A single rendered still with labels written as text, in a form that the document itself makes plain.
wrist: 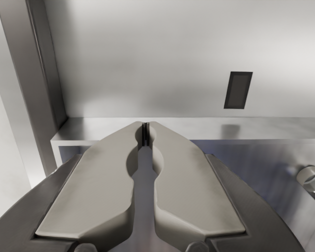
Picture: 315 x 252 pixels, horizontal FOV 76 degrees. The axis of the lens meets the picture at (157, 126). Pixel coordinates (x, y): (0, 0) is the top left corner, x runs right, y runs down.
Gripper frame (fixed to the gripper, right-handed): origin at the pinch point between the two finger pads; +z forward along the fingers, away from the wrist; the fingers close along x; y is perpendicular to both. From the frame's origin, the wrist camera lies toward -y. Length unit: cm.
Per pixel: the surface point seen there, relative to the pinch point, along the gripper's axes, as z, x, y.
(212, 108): 3.4, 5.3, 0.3
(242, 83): 3.4, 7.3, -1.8
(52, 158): 1.3, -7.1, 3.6
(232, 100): 3.4, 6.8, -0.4
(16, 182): 89, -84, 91
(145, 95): 3.4, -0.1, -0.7
